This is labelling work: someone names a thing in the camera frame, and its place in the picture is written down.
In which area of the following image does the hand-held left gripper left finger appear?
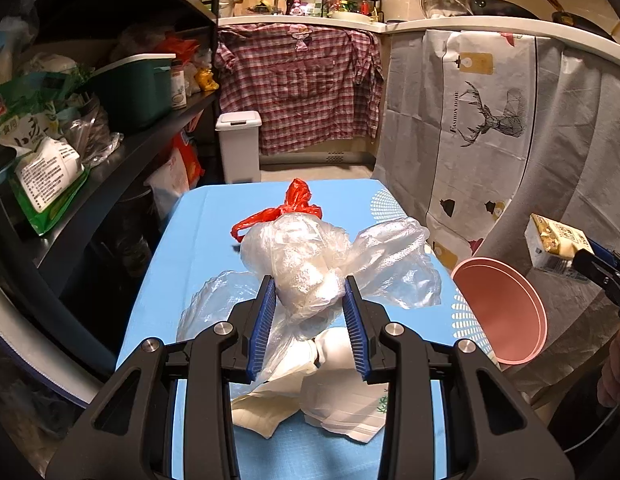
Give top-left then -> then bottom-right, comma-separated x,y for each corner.
44,275 -> 278,480

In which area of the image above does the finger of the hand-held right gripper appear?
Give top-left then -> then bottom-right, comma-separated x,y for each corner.
571,248 -> 620,315
586,236 -> 620,281

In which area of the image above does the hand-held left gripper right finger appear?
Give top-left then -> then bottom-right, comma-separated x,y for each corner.
342,275 -> 576,480

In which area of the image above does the cream drink carton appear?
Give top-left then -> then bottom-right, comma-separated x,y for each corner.
523,213 -> 594,274

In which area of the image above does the white paper sheet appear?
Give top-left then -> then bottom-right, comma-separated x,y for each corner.
231,382 -> 303,440

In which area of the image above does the clear plastic bag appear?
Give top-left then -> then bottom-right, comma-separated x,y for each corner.
177,270 -> 315,401
347,217 -> 443,311
239,212 -> 351,323

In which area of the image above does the pink round bin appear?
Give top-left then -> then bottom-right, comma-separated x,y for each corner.
450,256 -> 549,367

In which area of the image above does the person's right hand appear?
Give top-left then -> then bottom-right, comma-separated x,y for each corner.
597,322 -> 620,407

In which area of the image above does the flat clear plastic bag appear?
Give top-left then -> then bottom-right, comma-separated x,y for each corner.
177,270 -> 315,401

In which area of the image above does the crumpled clear plastic bag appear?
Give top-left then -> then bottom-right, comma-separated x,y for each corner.
347,217 -> 443,311

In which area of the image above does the grey curtain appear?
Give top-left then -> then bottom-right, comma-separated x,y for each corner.
470,35 -> 620,403

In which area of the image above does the light blue tablecloth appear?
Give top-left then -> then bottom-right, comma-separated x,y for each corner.
114,178 -> 502,480

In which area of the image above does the red plastic bag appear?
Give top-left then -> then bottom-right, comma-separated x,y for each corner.
231,178 -> 323,241

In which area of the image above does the orange and white sack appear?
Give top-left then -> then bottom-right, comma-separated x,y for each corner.
144,131 -> 204,217

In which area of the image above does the white lidded bin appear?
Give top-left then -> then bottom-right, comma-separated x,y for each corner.
215,111 -> 263,185

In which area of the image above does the black shelf unit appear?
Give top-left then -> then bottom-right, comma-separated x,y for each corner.
0,0 -> 221,411

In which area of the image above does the black frying pan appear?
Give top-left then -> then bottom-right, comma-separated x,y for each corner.
519,0 -> 618,42

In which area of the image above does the red plaid shirt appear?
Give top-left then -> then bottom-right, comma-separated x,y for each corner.
214,23 -> 385,157

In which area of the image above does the small yellow packet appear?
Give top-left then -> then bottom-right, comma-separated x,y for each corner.
194,67 -> 219,92

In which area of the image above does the white label spice jar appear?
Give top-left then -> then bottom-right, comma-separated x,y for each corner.
170,58 -> 187,110

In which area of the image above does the clear bag of dark contents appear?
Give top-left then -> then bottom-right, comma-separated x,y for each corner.
64,94 -> 124,169

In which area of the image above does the green storage box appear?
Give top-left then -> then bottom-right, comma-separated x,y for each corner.
86,53 -> 177,134

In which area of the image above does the green and white packet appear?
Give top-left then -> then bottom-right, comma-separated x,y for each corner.
0,71 -> 91,237

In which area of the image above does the white countertop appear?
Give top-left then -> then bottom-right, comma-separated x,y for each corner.
217,11 -> 620,78

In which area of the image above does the orange snack packet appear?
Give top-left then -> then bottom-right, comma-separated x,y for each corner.
154,36 -> 201,70

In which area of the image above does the glass pot lid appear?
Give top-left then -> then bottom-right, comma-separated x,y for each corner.
420,0 -> 475,19

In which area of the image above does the black spice rack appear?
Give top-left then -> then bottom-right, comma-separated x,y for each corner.
322,0 -> 384,22

